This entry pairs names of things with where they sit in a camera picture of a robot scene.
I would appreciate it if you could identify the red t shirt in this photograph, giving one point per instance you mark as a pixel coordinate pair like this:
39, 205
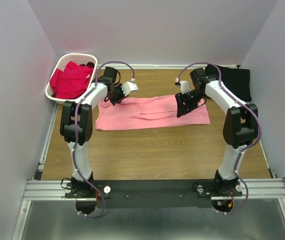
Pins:
71, 82

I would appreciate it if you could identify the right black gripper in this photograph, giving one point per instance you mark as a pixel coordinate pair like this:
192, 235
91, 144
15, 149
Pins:
181, 109

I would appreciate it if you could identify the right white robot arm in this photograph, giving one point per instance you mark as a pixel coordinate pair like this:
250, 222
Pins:
241, 129

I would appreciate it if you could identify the folded black t shirt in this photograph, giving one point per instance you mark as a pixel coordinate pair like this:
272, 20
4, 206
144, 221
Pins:
237, 80

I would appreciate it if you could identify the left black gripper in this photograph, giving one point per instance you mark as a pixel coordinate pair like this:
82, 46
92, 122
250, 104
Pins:
114, 101

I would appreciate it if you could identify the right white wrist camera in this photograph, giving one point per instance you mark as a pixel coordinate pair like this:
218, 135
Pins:
183, 85

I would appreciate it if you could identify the aluminium frame rail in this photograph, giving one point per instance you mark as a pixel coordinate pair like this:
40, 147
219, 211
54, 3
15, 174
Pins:
259, 188

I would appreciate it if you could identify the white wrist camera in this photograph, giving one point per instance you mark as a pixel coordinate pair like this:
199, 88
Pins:
129, 87
183, 85

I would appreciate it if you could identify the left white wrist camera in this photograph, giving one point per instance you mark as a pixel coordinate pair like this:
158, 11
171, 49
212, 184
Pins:
129, 87

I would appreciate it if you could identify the light pink t shirt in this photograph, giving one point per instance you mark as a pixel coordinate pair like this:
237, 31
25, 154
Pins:
147, 113

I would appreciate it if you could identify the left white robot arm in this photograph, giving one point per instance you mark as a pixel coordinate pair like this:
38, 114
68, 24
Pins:
76, 127

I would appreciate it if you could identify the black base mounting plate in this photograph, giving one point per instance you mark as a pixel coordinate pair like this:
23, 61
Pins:
143, 194

